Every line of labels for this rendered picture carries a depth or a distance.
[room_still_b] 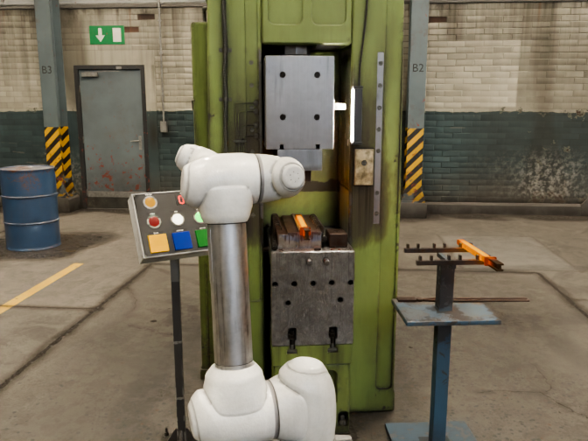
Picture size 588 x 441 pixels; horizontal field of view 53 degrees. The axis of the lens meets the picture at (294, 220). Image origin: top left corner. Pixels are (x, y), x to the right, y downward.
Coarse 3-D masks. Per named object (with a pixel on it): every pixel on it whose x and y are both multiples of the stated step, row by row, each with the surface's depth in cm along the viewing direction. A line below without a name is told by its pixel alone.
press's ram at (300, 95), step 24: (264, 72) 256; (288, 72) 252; (312, 72) 252; (264, 96) 261; (288, 96) 253; (312, 96) 254; (264, 120) 265; (288, 120) 255; (312, 120) 256; (264, 144) 271; (288, 144) 257; (312, 144) 258
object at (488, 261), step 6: (462, 240) 267; (462, 246) 262; (468, 246) 256; (474, 252) 248; (480, 252) 245; (480, 258) 242; (486, 258) 234; (492, 258) 234; (486, 264) 235; (492, 264) 232; (498, 264) 226; (498, 270) 226
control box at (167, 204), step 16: (160, 192) 245; (176, 192) 248; (144, 208) 239; (160, 208) 242; (176, 208) 245; (192, 208) 249; (144, 224) 237; (160, 224) 240; (176, 224) 243; (192, 224) 246; (144, 240) 235; (192, 240) 244; (144, 256) 232; (160, 256) 235; (176, 256) 242; (192, 256) 249
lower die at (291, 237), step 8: (288, 216) 303; (304, 216) 302; (288, 224) 283; (296, 224) 280; (312, 224) 282; (280, 232) 270; (288, 232) 266; (296, 232) 266; (312, 232) 266; (320, 232) 266; (280, 240) 265; (288, 240) 266; (296, 240) 266; (304, 240) 266; (312, 240) 267; (320, 240) 267
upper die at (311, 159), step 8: (280, 152) 258; (288, 152) 258; (296, 152) 258; (304, 152) 259; (312, 152) 259; (320, 152) 259; (304, 160) 259; (312, 160) 260; (320, 160) 260; (304, 168) 260; (312, 168) 260; (320, 168) 261
